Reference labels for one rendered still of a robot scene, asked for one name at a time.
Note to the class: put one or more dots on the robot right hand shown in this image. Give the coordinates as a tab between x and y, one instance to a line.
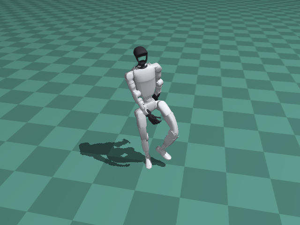
153	119

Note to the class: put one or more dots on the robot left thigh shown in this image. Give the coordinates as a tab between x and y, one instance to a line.
168	117

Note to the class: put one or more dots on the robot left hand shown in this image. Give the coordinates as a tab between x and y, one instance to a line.
155	97

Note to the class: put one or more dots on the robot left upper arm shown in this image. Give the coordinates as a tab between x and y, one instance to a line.
158	70

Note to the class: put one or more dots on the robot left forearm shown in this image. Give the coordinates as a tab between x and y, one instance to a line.
158	90

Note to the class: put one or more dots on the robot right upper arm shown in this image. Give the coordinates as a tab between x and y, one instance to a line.
131	84

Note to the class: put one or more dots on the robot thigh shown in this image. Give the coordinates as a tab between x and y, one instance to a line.
168	117
141	123

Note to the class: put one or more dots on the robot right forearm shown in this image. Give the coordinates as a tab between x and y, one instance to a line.
141	104

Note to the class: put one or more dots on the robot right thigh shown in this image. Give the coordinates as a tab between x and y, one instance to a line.
141	123

